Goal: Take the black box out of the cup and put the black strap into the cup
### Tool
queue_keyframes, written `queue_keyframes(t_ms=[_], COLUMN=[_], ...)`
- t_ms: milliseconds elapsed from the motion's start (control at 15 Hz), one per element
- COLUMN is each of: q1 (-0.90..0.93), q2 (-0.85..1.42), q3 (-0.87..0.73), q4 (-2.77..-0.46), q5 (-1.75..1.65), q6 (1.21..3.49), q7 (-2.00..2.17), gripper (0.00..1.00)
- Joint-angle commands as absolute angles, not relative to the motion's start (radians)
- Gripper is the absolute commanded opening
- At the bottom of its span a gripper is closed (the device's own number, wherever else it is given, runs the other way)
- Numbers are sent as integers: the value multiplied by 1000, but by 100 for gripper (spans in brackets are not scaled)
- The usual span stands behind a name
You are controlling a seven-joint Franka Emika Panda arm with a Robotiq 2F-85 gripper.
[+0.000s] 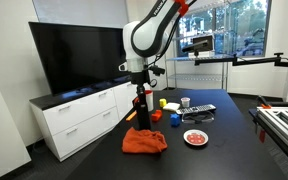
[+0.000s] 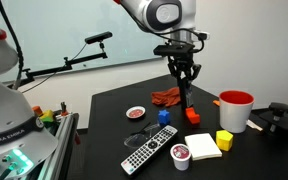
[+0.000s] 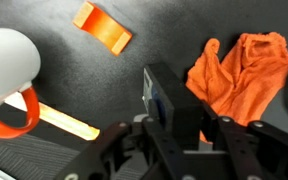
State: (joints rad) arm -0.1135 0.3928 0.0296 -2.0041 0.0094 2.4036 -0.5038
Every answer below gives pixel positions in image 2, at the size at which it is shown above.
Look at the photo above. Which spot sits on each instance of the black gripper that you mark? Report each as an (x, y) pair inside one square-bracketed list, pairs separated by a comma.
[(180, 63)]

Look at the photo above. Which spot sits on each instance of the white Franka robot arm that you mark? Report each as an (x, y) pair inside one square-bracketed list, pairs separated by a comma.
[(4, 110)]

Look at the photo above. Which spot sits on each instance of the white cup with red inside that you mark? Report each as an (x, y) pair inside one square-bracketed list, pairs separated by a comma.
[(235, 116)]

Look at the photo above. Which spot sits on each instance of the orange cloth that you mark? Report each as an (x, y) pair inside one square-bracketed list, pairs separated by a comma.
[(165, 97)]

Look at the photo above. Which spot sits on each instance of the orange plastic block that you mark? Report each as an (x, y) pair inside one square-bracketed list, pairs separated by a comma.
[(193, 117)]

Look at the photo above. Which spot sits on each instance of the blue star block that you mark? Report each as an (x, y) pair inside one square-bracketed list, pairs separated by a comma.
[(164, 118)]

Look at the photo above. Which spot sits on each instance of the small red and white plate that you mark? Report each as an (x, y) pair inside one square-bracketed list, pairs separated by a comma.
[(135, 112)]

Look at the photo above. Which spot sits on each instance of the white notepad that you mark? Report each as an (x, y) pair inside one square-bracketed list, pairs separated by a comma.
[(202, 146)]

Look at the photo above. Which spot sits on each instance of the yellow pentagon block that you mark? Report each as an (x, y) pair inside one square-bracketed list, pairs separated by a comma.
[(224, 140)]

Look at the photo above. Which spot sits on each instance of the grey remote control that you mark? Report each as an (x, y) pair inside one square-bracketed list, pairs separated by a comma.
[(149, 150)]

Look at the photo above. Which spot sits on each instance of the black glasses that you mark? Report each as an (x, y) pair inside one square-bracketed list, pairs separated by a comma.
[(132, 140)]

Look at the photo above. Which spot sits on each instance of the white coffee pod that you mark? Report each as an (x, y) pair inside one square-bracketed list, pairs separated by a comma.
[(180, 158)]

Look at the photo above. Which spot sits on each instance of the black and orange clamp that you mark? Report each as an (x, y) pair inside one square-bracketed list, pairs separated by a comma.
[(63, 108)]

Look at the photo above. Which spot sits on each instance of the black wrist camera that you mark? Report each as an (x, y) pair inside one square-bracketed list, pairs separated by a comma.
[(174, 50)]

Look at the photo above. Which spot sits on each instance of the black stereo camera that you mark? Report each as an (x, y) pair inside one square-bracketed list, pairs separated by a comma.
[(99, 37)]

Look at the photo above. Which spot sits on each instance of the black knob mount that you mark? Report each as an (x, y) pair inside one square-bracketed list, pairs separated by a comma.
[(279, 108)]

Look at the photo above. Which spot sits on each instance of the red frame clip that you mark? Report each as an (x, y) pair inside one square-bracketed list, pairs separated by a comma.
[(77, 139)]

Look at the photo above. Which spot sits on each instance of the aluminium rail frame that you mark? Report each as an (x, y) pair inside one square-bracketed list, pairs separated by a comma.
[(62, 140)]

